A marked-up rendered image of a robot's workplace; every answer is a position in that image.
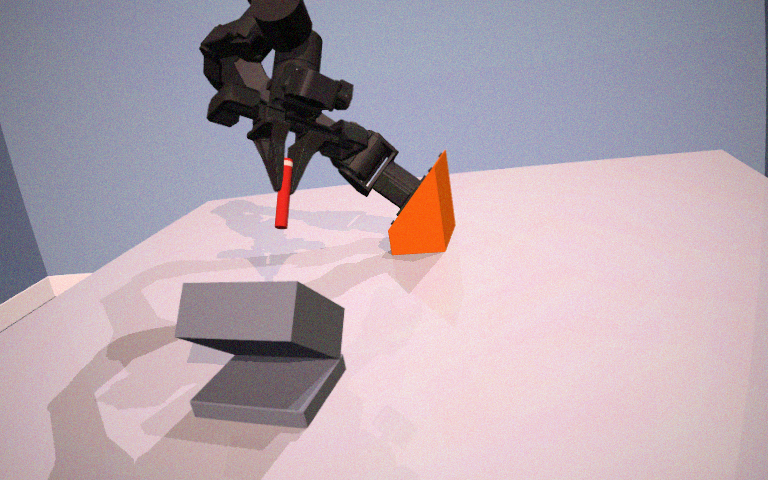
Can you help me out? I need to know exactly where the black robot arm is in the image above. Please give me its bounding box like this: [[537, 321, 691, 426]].
[[199, 0, 426, 216]]

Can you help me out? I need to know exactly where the red peg with white band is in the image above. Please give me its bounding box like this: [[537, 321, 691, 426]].
[[275, 158, 293, 229]]

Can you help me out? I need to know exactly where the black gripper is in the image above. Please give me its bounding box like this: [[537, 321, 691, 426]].
[[206, 59, 369, 195]]

